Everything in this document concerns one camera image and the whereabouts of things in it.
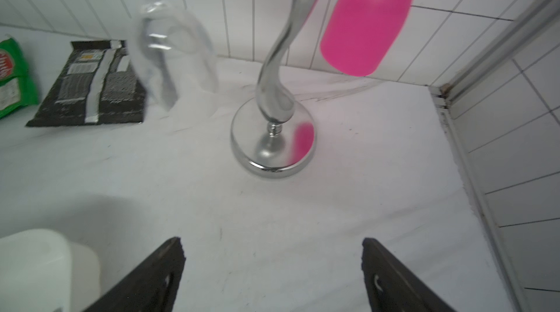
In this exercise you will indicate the chrome glass holder stand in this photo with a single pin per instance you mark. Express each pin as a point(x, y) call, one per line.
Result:
point(273, 135)

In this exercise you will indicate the black snack packet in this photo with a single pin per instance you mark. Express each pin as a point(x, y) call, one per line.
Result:
point(97, 86)

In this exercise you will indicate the green chips bag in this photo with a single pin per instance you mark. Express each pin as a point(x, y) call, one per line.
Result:
point(18, 89)

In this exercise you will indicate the white plastic storage box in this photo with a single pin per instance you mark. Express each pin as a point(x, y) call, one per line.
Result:
point(41, 270)

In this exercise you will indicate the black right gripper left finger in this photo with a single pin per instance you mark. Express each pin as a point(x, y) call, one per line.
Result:
point(151, 286)

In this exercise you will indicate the pink wine glass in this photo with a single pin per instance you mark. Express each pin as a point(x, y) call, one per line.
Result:
point(360, 33)

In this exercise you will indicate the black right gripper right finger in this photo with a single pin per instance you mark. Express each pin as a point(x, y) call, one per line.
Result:
point(391, 286)

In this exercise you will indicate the clear wine glass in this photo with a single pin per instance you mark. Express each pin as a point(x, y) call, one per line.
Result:
point(174, 59)

